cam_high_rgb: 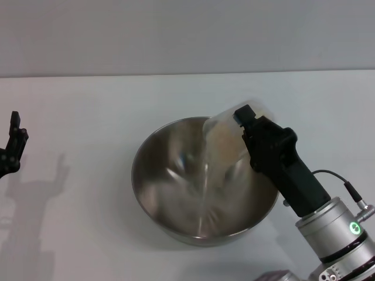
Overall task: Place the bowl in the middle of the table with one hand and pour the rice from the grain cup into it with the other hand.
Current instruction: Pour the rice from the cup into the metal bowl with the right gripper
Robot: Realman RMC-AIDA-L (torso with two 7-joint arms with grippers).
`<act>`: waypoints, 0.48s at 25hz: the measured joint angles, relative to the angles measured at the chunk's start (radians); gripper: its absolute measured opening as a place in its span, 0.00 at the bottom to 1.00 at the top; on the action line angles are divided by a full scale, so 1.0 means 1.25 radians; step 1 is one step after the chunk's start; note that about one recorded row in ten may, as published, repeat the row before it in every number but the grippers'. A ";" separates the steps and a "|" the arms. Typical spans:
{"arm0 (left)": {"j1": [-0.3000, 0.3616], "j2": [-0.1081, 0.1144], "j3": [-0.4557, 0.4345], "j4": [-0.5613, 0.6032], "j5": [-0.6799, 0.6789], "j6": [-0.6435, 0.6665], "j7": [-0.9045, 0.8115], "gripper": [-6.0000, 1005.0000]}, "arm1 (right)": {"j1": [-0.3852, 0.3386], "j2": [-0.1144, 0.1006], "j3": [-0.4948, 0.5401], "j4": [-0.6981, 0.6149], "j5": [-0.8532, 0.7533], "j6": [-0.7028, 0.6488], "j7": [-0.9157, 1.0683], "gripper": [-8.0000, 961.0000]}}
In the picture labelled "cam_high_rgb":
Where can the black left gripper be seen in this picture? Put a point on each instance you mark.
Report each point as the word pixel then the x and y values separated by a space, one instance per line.
pixel 3 164

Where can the stainless steel mixing bowl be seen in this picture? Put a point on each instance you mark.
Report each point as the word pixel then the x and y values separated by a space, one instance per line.
pixel 175 199

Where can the white rice grains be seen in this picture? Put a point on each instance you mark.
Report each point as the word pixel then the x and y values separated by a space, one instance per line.
pixel 225 137

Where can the clear plastic measuring cup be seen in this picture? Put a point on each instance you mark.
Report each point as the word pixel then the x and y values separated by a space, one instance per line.
pixel 216 158

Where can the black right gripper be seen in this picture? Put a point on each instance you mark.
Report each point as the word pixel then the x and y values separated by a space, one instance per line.
pixel 287 169

